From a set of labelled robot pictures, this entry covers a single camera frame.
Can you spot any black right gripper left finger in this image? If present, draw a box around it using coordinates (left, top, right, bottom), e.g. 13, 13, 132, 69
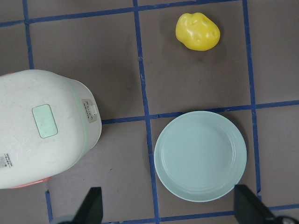
71, 187, 103, 224

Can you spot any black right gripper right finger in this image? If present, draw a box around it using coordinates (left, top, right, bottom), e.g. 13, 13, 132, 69
234, 184, 275, 224

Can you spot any white green rice cooker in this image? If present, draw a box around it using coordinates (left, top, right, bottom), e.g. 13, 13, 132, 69
0, 70, 102, 189

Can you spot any light green round plate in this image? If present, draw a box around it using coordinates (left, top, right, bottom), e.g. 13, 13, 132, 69
154, 111, 247, 203

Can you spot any yellow plastic potato toy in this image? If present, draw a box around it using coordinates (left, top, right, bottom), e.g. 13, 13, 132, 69
175, 13, 221, 51

